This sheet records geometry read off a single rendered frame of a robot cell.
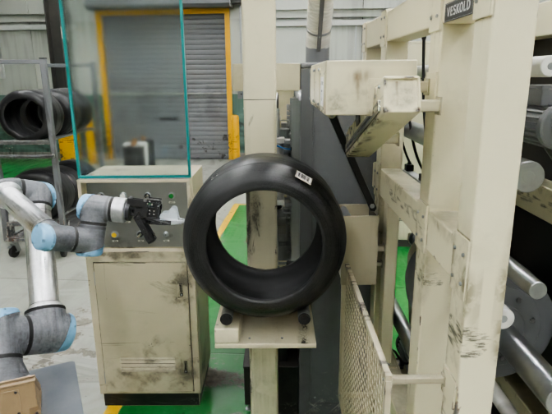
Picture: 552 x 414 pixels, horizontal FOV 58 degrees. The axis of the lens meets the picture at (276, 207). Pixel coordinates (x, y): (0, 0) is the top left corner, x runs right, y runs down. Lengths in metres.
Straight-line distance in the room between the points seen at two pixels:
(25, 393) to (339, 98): 1.43
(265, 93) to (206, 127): 9.12
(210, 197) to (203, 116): 9.44
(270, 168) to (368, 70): 0.48
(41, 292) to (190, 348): 0.93
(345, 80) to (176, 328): 1.75
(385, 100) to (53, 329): 1.48
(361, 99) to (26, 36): 11.36
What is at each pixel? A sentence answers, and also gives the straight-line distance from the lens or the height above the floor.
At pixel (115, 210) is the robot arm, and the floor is 1.29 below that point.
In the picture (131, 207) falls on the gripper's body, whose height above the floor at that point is 1.29.
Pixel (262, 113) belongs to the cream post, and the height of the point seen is 1.60.
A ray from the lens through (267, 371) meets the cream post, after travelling 2.38.
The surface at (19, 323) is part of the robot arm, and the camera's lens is 2.09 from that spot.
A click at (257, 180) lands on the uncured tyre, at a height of 1.41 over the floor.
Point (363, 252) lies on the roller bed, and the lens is 2.08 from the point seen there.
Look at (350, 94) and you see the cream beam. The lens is 1.39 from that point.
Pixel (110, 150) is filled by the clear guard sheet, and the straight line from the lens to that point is 2.54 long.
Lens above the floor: 1.74
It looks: 15 degrees down
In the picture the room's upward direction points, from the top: straight up
